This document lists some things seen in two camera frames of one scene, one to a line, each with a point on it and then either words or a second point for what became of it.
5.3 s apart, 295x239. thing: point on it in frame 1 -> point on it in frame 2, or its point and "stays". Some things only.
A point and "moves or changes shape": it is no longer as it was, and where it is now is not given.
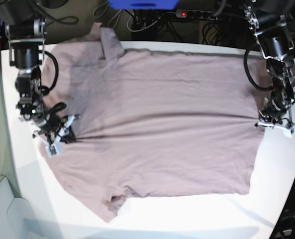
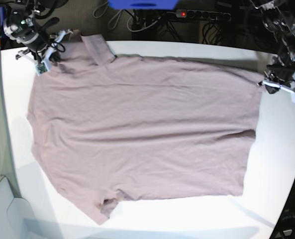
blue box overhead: x=143 y=4 stays
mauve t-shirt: x=153 y=123 moves or changes shape
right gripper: x=273 y=111 -> x=281 y=69
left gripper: x=55 y=130 -> x=40 y=44
